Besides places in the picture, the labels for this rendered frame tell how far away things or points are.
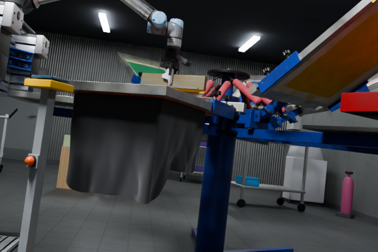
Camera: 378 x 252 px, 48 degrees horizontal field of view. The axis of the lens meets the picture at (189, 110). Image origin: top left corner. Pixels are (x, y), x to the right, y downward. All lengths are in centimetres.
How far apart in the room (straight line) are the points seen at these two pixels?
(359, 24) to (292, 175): 564
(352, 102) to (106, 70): 872
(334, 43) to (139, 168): 114
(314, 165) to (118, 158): 619
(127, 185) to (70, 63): 885
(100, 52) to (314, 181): 576
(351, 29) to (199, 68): 848
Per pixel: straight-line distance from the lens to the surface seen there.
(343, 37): 224
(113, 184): 185
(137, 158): 178
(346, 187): 680
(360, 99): 209
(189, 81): 225
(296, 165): 767
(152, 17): 220
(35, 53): 218
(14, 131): 1062
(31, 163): 168
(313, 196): 782
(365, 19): 220
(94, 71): 1046
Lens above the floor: 78
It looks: 5 degrees up
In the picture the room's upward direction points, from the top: 7 degrees clockwise
